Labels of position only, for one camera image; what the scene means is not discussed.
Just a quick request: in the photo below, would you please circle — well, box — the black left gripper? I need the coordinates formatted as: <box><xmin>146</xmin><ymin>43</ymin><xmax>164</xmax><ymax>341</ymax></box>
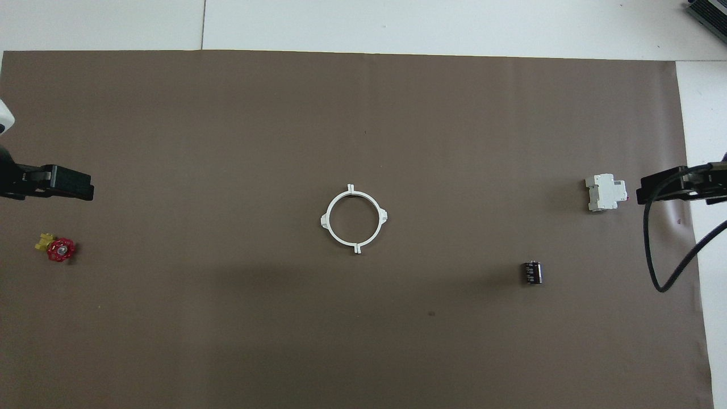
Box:
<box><xmin>0</xmin><ymin>145</ymin><xmax>94</xmax><ymax>201</ymax></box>

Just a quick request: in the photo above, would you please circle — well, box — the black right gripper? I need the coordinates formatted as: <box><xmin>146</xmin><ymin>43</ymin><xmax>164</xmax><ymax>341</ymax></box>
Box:
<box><xmin>636</xmin><ymin>153</ymin><xmax>727</xmax><ymax>205</ymax></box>

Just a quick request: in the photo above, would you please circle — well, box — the white half-ring pipe clamp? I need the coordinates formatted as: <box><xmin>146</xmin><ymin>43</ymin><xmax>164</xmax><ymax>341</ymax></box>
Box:
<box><xmin>320</xmin><ymin>185</ymin><xmax>357</xmax><ymax>251</ymax></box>
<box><xmin>351</xmin><ymin>183</ymin><xmax>388</xmax><ymax>254</ymax></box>

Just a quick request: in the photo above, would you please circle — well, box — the white circuit breaker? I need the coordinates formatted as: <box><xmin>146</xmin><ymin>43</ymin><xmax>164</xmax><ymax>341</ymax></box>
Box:
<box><xmin>585</xmin><ymin>173</ymin><xmax>629</xmax><ymax>213</ymax></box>

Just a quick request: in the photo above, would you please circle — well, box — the red and yellow valve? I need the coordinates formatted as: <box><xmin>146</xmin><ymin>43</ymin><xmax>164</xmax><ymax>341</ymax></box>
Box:
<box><xmin>35</xmin><ymin>233</ymin><xmax>77</xmax><ymax>264</ymax></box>

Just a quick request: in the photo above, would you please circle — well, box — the grey ribbed device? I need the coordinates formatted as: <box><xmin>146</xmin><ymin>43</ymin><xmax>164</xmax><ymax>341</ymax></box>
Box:
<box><xmin>684</xmin><ymin>0</ymin><xmax>727</xmax><ymax>44</ymax></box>

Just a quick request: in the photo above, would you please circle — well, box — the brown paper mat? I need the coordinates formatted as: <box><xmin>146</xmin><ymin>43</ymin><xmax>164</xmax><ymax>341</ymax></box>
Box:
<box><xmin>0</xmin><ymin>50</ymin><xmax>715</xmax><ymax>409</ymax></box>

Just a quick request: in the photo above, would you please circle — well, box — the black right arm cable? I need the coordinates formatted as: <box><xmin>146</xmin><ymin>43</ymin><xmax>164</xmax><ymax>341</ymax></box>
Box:
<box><xmin>643</xmin><ymin>162</ymin><xmax>727</xmax><ymax>294</ymax></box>

